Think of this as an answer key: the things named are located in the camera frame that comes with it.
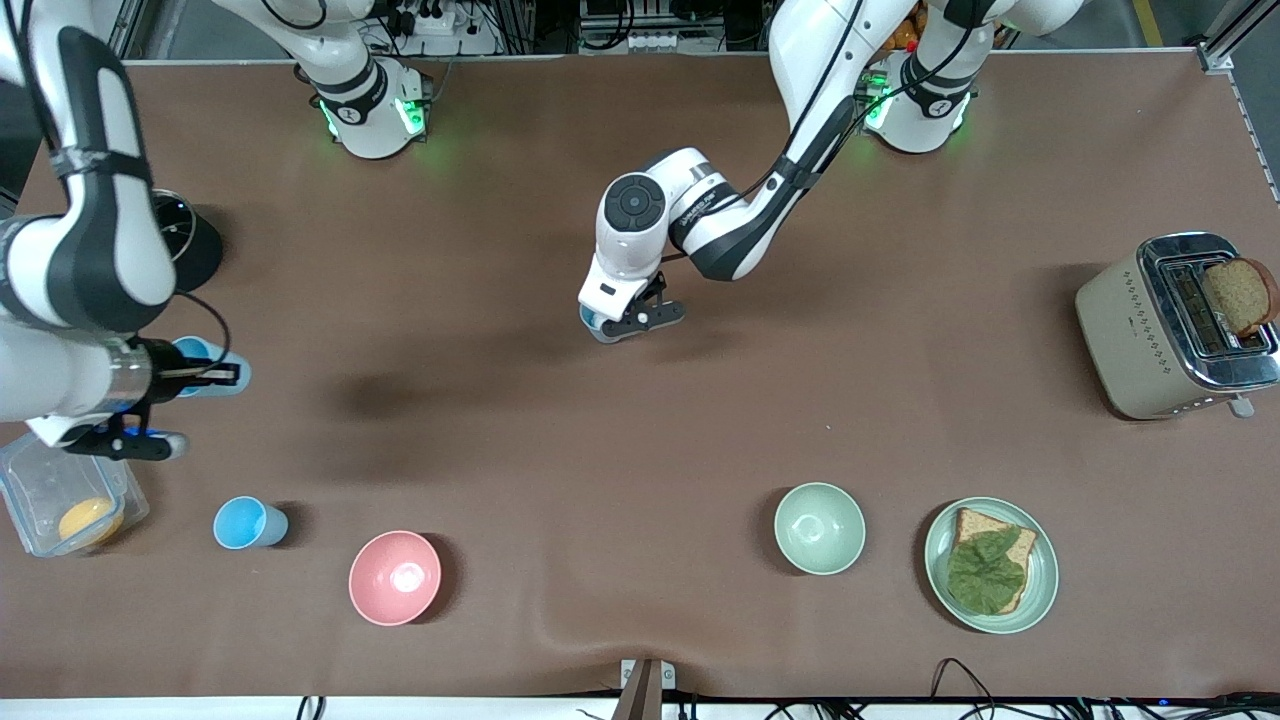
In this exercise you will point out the plain blue cup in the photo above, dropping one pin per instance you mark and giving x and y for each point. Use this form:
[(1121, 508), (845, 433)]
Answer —
[(246, 523), (222, 356)]

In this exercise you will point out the blue cup with white tissue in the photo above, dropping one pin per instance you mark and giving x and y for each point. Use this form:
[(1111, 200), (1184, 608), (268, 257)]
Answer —
[(592, 324)]

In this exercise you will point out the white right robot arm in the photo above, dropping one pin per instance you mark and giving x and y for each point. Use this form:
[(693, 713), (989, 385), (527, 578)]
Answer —
[(100, 250)]

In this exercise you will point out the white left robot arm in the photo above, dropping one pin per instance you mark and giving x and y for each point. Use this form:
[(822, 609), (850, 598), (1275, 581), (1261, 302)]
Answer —
[(740, 225)]

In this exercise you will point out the black pot with glass lid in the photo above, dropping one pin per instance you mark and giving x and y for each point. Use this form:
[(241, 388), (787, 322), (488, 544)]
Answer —
[(195, 240)]

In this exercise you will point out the orange round food piece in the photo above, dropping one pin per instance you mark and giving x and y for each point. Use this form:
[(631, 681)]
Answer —
[(88, 520)]

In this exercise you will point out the clear plastic lunch box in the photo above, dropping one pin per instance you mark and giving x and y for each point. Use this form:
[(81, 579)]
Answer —
[(45, 500)]

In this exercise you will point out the white power strip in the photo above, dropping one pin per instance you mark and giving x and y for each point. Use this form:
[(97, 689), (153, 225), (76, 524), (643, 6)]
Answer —
[(640, 40)]

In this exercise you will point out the pale green bowl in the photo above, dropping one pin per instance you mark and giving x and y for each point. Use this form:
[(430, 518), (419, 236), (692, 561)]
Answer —
[(819, 528)]

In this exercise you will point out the pink bowl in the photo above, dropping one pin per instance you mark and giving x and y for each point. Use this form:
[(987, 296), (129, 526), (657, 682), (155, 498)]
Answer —
[(394, 578)]

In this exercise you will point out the bag of orange snacks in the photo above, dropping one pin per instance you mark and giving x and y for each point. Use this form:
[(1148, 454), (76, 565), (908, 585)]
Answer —
[(905, 30)]

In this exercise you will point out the brown bread slice with crust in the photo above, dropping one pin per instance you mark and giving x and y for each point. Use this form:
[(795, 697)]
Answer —
[(1005, 522)]

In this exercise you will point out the green lettuce leaf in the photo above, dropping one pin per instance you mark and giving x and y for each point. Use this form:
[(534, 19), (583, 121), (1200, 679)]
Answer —
[(985, 575)]

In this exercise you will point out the pale green plate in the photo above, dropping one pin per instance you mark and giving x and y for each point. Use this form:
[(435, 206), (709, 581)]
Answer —
[(1040, 575)]

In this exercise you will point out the beige and chrome toaster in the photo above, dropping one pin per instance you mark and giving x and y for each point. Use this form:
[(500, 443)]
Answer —
[(1135, 345)]

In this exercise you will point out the brown toast slice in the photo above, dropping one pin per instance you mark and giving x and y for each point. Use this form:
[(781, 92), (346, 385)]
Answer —
[(1240, 295)]

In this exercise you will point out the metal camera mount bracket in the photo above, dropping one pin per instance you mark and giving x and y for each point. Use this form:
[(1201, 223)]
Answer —
[(646, 685)]

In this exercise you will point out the aluminium corner frame bracket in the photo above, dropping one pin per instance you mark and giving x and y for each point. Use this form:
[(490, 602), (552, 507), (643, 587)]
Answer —
[(1216, 55)]

